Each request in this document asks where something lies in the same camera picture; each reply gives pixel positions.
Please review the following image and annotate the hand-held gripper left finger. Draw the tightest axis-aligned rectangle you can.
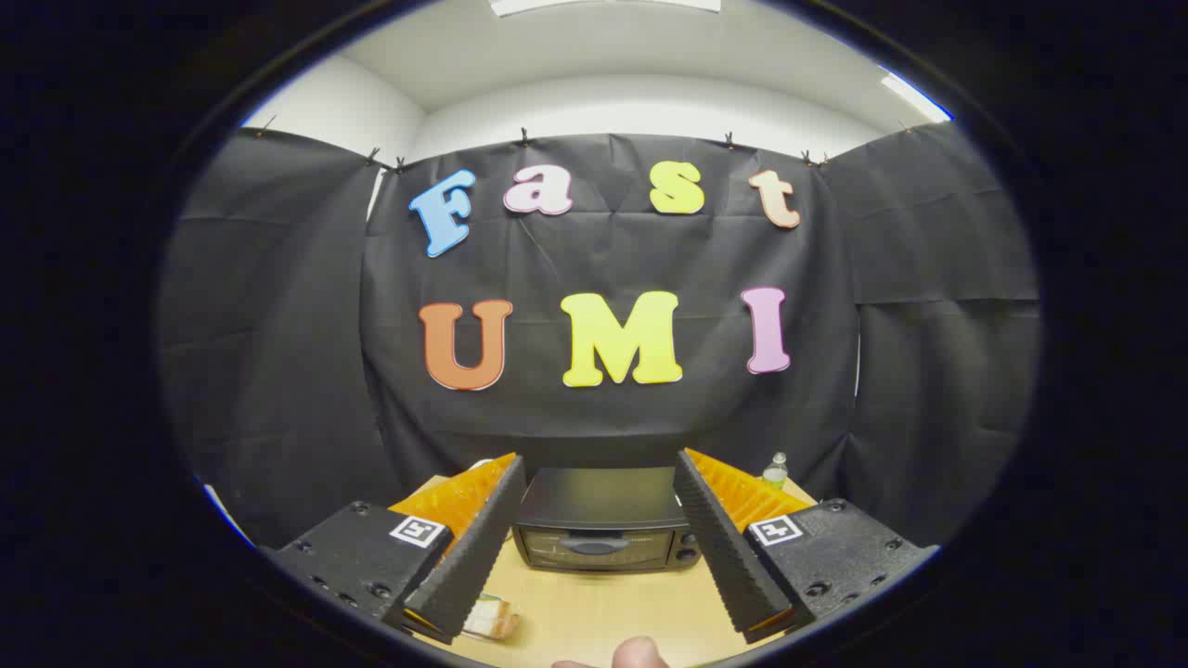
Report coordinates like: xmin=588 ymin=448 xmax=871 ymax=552
xmin=265 ymin=453 xmax=527 ymax=646

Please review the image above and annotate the black toaster oven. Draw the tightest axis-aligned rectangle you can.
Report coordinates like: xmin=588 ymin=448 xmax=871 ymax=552
xmin=510 ymin=467 xmax=704 ymax=572

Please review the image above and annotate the ceiling light panel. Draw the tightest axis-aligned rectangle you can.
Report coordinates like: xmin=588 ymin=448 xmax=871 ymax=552
xmin=489 ymin=0 xmax=723 ymax=18

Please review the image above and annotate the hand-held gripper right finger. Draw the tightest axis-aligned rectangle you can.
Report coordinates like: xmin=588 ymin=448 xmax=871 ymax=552
xmin=673 ymin=448 xmax=940 ymax=645

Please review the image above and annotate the white food tray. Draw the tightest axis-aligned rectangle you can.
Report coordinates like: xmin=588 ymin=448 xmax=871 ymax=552
xmin=461 ymin=594 xmax=522 ymax=643

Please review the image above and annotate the toast sandwich with lettuce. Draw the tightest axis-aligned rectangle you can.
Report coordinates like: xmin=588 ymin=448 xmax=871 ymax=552
xmin=467 ymin=601 xmax=517 ymax=639

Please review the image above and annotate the black backdrop cloth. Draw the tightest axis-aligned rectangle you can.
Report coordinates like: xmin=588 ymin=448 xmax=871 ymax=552
xmin=158 ymin=121 xmax=1040 ymax=550

